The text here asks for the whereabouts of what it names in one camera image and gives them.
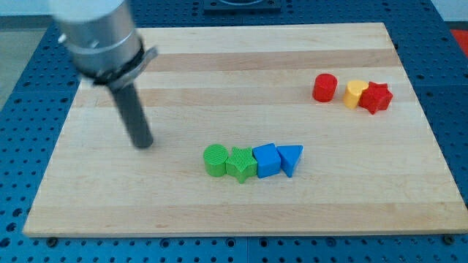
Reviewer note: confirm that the blue triangle block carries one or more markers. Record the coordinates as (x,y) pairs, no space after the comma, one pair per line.
(290,156)

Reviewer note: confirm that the green star block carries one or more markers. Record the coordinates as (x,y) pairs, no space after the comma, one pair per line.
(241,164)

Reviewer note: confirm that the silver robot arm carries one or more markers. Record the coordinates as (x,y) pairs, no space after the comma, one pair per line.
(106,47)

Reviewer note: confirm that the yellow heart block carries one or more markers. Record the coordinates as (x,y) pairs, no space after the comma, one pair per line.
(353,93)

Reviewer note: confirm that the red star block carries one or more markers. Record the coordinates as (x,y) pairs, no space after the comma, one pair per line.
(376,97)

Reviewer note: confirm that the wooden board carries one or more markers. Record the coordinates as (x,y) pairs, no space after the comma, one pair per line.
(247,86)

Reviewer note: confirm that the green cylinder block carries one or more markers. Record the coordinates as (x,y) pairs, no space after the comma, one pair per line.
(214,157)

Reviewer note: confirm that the blue cube block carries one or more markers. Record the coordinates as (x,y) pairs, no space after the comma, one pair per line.
(268,160)

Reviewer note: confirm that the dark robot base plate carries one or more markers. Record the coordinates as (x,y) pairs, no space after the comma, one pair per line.
(215,6)

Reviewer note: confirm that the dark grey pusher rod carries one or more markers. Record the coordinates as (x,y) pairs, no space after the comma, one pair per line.
(132,114)

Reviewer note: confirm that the red cylinder block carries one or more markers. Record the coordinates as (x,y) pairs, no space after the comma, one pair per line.
(324,87)

